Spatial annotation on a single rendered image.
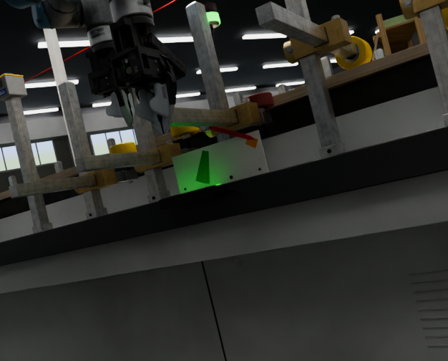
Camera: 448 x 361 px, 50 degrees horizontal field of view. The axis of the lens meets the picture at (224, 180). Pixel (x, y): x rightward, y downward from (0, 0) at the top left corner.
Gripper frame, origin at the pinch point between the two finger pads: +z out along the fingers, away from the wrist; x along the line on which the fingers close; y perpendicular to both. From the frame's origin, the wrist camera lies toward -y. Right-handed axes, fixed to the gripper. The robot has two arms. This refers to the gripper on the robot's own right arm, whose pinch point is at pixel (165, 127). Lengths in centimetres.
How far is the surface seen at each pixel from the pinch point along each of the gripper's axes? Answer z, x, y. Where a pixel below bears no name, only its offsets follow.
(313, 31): -11.8, 26.4, -17.6
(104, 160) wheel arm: 0.8, -23.6, -6.2
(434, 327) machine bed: 57, 28, -49
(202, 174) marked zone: 8.3, -12.0, -26.0
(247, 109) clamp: -3.3, 4.7, -25.8
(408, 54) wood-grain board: -7, 38, -46
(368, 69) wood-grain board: -7, 29, -46
